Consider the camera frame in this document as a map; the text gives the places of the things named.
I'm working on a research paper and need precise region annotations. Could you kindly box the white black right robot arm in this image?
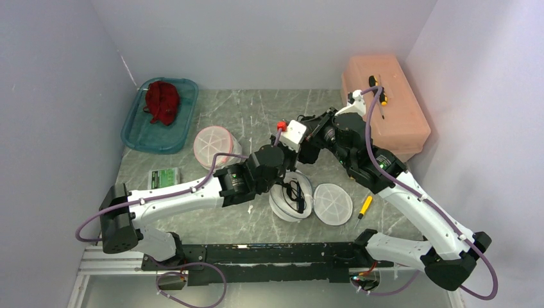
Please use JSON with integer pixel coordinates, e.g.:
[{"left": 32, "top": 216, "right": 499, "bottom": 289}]
[{"left": 280, "top": 109, "right": 491, "bottom": 291}]

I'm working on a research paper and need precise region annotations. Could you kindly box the black bra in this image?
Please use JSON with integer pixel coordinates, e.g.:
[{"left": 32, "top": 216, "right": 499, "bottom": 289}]
[{"left": 282, "top": 180, "right": 306, "bottom": 214}]

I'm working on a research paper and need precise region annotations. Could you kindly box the white mesh blue zip laundry bag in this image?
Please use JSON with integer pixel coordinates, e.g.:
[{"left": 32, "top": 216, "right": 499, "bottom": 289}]
[{"left": 269, "top": 171, "right": 353, "bottom": 227}]

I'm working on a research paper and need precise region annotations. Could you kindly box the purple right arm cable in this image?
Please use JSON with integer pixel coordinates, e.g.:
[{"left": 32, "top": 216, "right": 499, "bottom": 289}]
[{"left": 349, "top": 85, "right": 499, "bottom": 301}]

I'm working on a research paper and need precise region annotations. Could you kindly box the teal plastic tray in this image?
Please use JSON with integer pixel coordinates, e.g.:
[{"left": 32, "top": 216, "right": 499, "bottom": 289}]
[{"left": 121, "top": 77, "right": 199, "bottom": 154}]

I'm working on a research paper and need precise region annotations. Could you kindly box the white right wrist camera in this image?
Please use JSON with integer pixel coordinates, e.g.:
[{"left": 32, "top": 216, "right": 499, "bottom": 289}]
[{"left": 335, "top": 90, "right": 366, "bottom": 117}]

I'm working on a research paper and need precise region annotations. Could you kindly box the orange translucent plastic storage box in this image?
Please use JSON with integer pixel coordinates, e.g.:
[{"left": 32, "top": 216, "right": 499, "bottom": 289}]
[{"left": 341, "top": 55, "right": 431, "bottom": 162}]

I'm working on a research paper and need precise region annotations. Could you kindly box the small yellow handle screwdriver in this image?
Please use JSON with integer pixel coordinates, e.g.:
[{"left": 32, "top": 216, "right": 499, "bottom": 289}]
[{"left": 357, "top": 196, "right": 373, "bottom": 221}]

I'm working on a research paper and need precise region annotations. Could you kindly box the pink zip mesh laundry bag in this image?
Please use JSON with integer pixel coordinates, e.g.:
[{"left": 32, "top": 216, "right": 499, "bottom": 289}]
[{"left": 193, "top": 126, "right": 242, "bottom": 170}]

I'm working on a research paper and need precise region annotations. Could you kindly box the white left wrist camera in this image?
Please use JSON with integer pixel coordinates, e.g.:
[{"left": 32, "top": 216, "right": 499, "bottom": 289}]
[{"left": 275, "top": 120, "right": 308, "bottom": 152}]

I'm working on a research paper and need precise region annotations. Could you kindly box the black yellow screwdriver on box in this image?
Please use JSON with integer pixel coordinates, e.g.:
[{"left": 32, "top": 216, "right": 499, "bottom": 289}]
[{"left": 368, "top": 75, "right": 387, "bottom": 119}]

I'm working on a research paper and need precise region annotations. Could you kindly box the red cloth garment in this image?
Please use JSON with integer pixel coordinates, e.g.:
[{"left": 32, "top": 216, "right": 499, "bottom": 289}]
[{"left": 143, "top": 81, "right": 180, "bottom": 126}]

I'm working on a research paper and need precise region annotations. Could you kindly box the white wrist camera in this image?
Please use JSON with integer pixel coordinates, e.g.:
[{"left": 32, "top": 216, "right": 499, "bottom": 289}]
[
  {"left": 335, "top": 90, "right": 366, "bottom": 117},
  {"left": 275, "top": 120, "right": 308, "bottom": 152}
]

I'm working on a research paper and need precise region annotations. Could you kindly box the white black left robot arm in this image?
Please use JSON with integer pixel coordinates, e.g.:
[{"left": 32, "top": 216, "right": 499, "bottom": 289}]
[{"left": 99, "top": 144, "right": 298, "bottom": 270}]

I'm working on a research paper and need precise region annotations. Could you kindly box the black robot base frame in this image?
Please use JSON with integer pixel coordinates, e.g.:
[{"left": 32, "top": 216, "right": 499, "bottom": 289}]
[{"left": 141, "top": 242, "right": 393, "bottom": 286}]

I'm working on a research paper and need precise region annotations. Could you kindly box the aluminium extrusion rail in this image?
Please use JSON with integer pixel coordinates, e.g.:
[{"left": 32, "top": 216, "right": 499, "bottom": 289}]
[{"left": 67, "top": 246, "right": 144, "bottom": 308}]

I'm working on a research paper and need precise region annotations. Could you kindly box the green label clear bit case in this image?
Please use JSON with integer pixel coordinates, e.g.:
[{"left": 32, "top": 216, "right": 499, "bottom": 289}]
[{"left": 148, "top": 167, "right": 181, "bottom": 189}]

